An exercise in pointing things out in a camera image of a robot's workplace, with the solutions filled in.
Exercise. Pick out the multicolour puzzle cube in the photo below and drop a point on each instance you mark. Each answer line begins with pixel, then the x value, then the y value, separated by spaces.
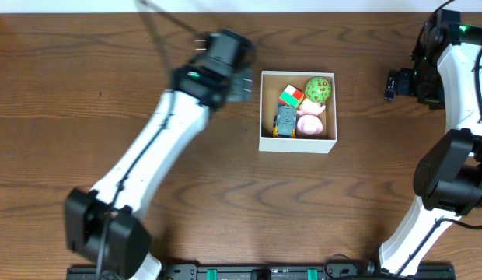
pixel 291 96

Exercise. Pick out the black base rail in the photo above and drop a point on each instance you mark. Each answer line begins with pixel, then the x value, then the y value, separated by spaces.
pixel 335 271

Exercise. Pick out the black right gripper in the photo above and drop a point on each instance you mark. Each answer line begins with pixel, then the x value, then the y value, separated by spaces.
pixel 437 101

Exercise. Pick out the pink white duck toy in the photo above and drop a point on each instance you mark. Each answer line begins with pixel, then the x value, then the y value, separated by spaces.
pixel 308 117

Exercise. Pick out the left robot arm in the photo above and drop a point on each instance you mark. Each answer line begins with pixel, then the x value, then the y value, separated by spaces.
pixel 104 224

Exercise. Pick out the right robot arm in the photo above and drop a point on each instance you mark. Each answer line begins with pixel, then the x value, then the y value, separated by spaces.
pixel 447 74

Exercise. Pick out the white cardboard box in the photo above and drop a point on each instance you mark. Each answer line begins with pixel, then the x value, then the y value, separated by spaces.
pixel 272 85

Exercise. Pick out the yellow grey toy car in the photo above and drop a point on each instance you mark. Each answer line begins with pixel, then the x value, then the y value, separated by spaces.
pixel 285 122

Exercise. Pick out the green ball with red numbers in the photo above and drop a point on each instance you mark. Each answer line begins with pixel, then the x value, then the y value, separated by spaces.
pixel 318 89

